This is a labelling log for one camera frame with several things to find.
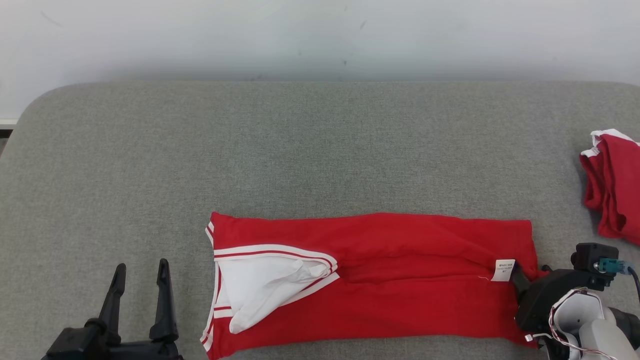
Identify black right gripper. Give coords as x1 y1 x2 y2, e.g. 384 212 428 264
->
510 262 606 333

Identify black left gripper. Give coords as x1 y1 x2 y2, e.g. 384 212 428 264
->
85 258 183 360

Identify red Bulls basketball shorts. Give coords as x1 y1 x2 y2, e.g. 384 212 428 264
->
579 129 640 247

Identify red Bulls basketball jersey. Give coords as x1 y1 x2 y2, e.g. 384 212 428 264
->
200 211 549 360

